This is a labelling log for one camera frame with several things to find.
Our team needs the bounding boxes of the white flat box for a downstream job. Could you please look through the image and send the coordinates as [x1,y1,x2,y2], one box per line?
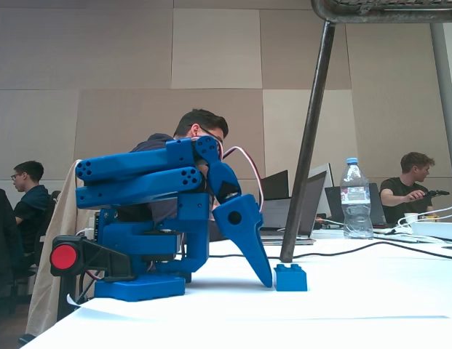
[410,220,452,241]

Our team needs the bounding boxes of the grey metal pole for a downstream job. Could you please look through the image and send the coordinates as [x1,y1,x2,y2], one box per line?
[429,22,452,200]

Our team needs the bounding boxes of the dark open laptop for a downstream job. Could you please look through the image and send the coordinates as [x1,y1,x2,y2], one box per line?
[324,182,390,229]

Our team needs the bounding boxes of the black office chair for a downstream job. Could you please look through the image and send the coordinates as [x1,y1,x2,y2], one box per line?
[33,190,62,267]

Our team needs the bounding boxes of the beige jacket on chair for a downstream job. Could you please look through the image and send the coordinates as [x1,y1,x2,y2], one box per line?
[26,159,100,337]

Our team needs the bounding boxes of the man with glasses, navy shirt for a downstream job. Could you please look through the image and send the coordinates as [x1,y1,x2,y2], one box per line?
[10,160,52,255]

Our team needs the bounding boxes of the dark metal stand leg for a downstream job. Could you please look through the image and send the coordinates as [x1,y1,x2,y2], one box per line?
[279,20,337,264]

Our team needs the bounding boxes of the dark metal stand frame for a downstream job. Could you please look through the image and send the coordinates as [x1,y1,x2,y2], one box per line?
[310,0,452,25]

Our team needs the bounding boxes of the grey open laptop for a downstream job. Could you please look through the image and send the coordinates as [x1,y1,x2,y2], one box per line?
[259,170,328,245]

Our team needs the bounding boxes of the blue toy brick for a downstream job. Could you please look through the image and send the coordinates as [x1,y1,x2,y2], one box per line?
[273,262,309,292]

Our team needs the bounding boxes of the black open laptop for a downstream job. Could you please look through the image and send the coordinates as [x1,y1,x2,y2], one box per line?
[259,169,290,201]

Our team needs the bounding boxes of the black cable on table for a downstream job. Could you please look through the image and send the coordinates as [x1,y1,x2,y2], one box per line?
[208,240,452,262]

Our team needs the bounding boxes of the black clamp with red knob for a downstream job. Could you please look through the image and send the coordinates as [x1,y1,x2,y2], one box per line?
[49,234,137,321]

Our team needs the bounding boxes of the clear plastic water bottle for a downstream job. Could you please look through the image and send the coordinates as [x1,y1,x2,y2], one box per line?
[338,156,375,241]

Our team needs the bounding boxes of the person in black jacket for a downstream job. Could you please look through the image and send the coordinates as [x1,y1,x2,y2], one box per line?
[0,186,25,316]

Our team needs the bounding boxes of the red white servo cable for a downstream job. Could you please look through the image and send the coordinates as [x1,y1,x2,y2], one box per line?
[221,145,266,214]

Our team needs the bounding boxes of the silver open laptop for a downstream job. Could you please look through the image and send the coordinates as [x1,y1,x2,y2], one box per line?
[307,162,336,220]

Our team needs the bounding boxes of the man with glasses, dark hoodie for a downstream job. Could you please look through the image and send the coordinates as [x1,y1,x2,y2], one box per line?
[130,108,230,243]

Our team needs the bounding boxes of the man in black t-shirt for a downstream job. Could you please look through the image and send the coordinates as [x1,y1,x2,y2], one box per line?
[378,151,437,225]

